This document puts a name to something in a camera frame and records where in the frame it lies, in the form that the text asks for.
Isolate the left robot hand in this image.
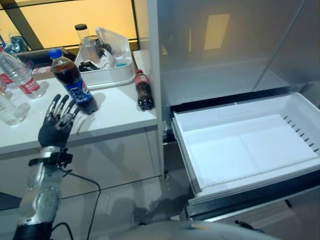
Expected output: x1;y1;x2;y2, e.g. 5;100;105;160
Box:
37;94;81;148

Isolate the silver refrigerator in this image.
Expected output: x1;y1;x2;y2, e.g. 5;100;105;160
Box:
147;0;320;223

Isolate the white refrigerator drawer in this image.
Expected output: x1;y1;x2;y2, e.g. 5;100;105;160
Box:
171;91;320;201

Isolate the white counter cabinet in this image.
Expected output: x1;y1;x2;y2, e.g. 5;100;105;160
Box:
0;49;162;201

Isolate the clear water bottle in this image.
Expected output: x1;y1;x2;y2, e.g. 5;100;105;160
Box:
0;79;22;126

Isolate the Pepsi cola bottle blue cap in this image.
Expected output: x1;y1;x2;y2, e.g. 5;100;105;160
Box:
47;48;99;116

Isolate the water bottle red label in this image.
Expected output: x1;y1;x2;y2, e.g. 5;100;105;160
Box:
0;46;41;99

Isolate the brown cardboard box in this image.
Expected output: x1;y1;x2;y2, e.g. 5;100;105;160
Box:
15;46;77;81

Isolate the white plastic tray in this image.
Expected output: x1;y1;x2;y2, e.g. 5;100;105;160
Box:
74;26;136;91

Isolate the clear plastic glass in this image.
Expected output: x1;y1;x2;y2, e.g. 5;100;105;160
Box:
81;36;101;65

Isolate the teal crumpled bag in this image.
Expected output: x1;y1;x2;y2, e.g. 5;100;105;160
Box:
4;35;30;55

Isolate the Coca-Cola bottle red cap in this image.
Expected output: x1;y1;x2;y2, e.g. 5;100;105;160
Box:
135;69;155;112

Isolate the clear jar black lid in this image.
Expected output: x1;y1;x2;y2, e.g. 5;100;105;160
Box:
74;23;91;46

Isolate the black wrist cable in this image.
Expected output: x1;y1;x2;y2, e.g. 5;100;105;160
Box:
51;168;102;240

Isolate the black cable bundle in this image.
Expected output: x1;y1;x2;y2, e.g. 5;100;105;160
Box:
94;37;112;59

